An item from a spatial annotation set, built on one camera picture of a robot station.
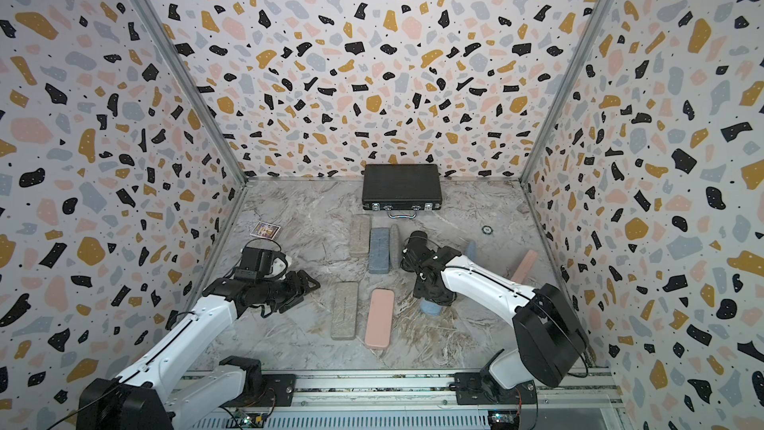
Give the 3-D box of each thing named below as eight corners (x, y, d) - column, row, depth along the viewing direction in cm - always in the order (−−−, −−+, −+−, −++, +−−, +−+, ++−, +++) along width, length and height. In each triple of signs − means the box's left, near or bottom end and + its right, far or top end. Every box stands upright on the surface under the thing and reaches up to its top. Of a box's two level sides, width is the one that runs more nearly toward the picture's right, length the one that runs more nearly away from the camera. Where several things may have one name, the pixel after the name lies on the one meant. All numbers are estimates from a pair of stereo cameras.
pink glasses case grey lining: (365, 347, 83) (364, 344, 80) (369, 293, 93) (368, 289, 90) (393, 347, 83) (393, 344, 80) (394, 293, 93) (394, 289, 90)
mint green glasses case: (327, 341, 84) (324, 337, 81) (335, 287, 94) (333, 282, 91) (355, 341, 84) (353, 337, 81) (360, 287, 94) (359, 282, 91)
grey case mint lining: (368, 273, 98) (367, 267, 94) (371, 234, 108) (370, 227, 104) (389, 273, 98) (388, 267, 94) (390, 234, 108) (390, 227, 105)
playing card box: (254, 235, 107) (251, 231, 105) (261, 225, 110) (258, 221, 108) (272, 240, 105) (269, 236, 103) (279, 230, 108) (276, 225, 106)
